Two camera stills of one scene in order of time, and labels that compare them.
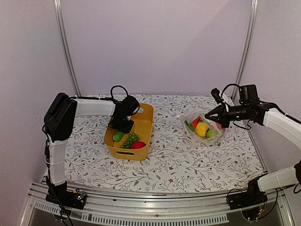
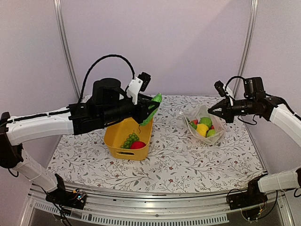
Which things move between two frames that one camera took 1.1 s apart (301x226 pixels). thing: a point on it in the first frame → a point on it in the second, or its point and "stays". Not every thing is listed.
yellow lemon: [201, 129] stays
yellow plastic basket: [143, 121] stays
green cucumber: [118, 135] → [157, 98]
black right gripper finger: [217, 119] → [225, 113]
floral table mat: [176, 160] stays
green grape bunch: [132, 138] stays
